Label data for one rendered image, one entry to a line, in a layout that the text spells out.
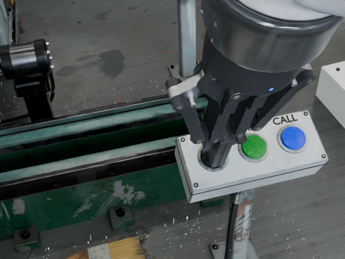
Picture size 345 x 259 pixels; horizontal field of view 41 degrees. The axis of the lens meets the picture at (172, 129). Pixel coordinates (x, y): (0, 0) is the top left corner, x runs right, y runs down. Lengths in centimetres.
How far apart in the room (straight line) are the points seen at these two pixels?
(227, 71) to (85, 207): 53
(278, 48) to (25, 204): 58
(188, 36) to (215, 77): 72
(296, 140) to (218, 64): 26
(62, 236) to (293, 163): 43
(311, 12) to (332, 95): 78
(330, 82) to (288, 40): 75
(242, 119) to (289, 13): 20
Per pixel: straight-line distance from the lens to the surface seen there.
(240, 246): 72
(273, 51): 28
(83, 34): 133
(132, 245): 78
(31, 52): 83
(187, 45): 107
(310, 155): 57
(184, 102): 37
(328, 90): 104
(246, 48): 29
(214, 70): 34
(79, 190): 77
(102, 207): 81
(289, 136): 56
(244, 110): 42
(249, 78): 32
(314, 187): 89
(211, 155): 51
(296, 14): 26
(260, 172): 55
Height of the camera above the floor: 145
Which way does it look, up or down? 42 degrees down
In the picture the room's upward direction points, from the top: 3 degrees counter-clockwise
